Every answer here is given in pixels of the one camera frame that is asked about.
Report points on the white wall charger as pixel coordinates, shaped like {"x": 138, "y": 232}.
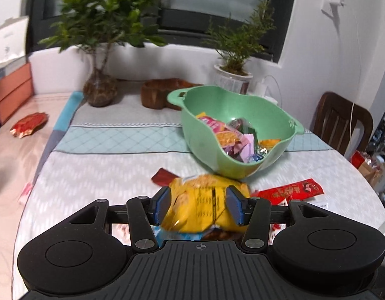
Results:
{"x": 331, "y": 0}

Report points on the plant in glass vase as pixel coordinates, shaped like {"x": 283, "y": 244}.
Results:
{"x": 100, "y": 89}

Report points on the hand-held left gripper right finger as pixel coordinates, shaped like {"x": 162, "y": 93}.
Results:
{"x": 234, "y": 204}

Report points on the blue chocolate ball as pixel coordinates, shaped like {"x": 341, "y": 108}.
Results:
{"x": 256, "y": 157}

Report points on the pink red candy packet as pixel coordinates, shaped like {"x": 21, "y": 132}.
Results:
{"x": 209, "y": 122}

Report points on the pink snack packet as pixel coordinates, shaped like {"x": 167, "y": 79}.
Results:
{"x": 245, "y": 145}

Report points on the orange foil wrapper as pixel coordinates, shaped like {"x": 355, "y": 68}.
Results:
{"x": 269, "y": 143}

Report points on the grey blue box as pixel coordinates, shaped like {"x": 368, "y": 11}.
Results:
{"x": 5, "y": 73}

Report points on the cardboard box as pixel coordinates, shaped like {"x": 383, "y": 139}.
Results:
{"x": 372, "y": 173}

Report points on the flat red snack packet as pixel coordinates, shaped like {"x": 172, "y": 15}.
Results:
{"x": 292, "y": 190}

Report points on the yellow snack bag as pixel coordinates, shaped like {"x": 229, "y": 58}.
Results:
{"x": 195, "y": 200}

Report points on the brown wooden basket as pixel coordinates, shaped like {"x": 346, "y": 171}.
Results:
{"x": 158, "y": 95}

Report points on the red gold stick packet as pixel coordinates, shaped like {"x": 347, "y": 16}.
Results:
{"x": 163, "y": 177}

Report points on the orange candy packet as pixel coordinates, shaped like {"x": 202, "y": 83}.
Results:
{"x": 227, "y": 138}

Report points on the plant in white pot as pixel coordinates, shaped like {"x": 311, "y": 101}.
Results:
{"x": 231, "y": 79}

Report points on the shiny dark candy wrapper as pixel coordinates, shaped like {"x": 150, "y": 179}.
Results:
{"x": 241, "y": 125}

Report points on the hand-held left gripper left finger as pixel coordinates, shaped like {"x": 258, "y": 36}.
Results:
{"x": 163, "y": 204}

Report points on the dark wooden chair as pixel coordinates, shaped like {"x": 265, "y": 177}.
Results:
{"x": 333, "y": 122}

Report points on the dark window frame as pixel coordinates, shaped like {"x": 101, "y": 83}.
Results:
{"x": 286, "y": 22}

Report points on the green plastic bowl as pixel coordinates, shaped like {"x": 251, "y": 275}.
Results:
{"x": 205, "y": 143}

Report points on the crumpled red packet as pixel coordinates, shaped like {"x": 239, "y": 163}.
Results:
{"x": 30, "y": 124}

